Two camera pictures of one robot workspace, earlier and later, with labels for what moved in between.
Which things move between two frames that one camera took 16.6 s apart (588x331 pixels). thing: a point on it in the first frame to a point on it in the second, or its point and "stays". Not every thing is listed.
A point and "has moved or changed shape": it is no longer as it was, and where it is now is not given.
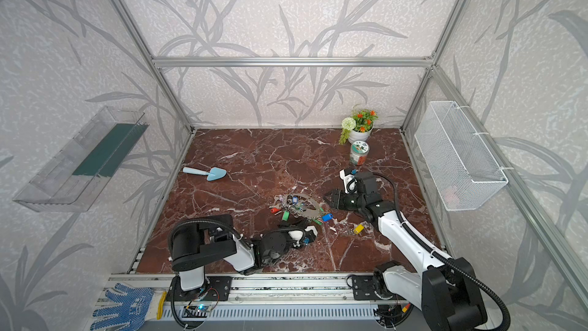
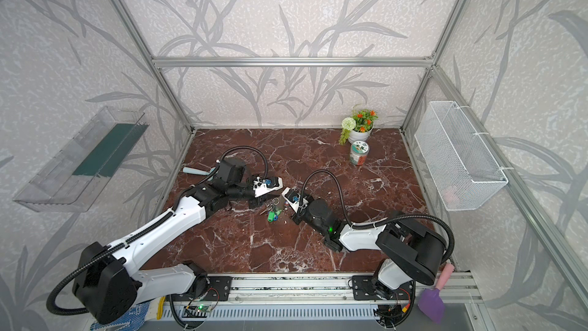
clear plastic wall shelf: (71, 181) stays
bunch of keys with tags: (302, 204) has moved or changed shape
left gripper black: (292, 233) to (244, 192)
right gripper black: (346, 199) to (299, 211)
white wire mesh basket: (464, 171) stays
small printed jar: (359, 151) stays
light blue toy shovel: (214, 174) stays
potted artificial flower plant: (357, 127) stays
